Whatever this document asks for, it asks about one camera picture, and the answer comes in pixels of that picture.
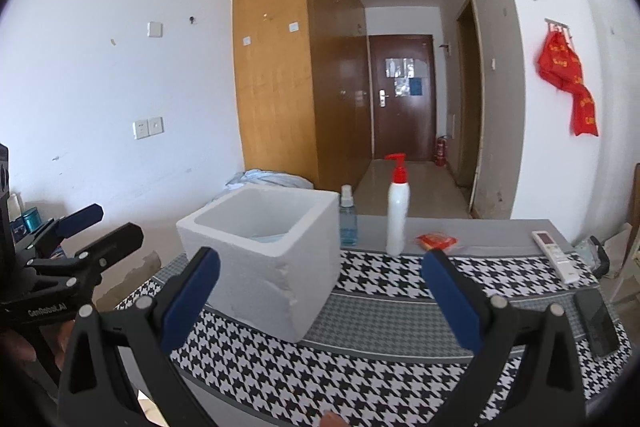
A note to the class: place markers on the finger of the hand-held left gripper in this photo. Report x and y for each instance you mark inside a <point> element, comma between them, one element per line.
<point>80,218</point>
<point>117,242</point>

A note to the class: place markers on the wooden board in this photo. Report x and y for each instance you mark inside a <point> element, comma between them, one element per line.
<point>636,192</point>

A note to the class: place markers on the red cloth bags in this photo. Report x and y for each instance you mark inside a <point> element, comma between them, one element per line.
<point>565,72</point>

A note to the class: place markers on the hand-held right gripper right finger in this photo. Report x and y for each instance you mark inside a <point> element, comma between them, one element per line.
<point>450,302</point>

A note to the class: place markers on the white bedding bundle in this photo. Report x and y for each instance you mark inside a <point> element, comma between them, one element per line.
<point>270,182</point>

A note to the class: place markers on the white wall switch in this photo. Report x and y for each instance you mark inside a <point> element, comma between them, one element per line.
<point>155,30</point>

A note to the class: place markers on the white paper notice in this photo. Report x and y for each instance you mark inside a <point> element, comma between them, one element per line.
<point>399,67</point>

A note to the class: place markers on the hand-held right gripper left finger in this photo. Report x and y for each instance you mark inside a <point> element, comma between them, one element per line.
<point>192,297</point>

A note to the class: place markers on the white metal bed frame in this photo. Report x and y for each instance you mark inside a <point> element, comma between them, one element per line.
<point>625,257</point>

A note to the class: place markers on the white foam box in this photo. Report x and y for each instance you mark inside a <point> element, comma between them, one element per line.
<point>260,282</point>

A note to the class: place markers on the red snack packet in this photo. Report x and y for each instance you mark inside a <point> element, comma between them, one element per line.
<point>436,242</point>

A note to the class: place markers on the houndstooth table cloth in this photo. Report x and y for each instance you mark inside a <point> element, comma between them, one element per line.
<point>380,317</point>

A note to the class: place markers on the white remote control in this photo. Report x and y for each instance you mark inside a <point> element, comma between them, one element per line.
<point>554,256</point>

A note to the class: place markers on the blue paper notice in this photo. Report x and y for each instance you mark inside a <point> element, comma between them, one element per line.
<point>415,88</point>

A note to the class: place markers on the blue spray bottle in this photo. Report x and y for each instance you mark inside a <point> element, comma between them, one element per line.
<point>348,227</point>

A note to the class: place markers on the red fire extinguisher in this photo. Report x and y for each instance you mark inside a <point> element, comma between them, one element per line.
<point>440,152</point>

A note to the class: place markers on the white wall socket plate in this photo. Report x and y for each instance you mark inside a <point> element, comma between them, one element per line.
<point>156,126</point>
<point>140,129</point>

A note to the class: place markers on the person's left hand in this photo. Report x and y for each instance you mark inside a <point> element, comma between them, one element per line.
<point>66,338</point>

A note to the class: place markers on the dark brown door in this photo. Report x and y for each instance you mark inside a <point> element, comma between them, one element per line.
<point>405,127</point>

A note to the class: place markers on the person's right hand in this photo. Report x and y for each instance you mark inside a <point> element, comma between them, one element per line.
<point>334,421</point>

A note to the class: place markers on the black smartphone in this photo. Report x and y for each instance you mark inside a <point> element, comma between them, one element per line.
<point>597,324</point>

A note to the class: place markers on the wooden wardrobe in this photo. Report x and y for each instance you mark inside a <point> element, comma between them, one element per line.
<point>270,82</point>

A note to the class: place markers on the teal tin can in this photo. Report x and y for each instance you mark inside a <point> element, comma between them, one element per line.
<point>31,219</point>

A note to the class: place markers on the metal wall hook rack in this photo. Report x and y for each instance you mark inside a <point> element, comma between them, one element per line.
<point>557,24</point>

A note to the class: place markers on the wooden door frame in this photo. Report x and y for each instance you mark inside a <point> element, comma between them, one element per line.
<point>470,107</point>

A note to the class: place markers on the white pump bottle red top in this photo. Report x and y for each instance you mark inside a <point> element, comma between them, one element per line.
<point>397,217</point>

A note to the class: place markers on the white floor bag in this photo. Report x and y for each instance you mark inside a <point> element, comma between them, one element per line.
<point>617,252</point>

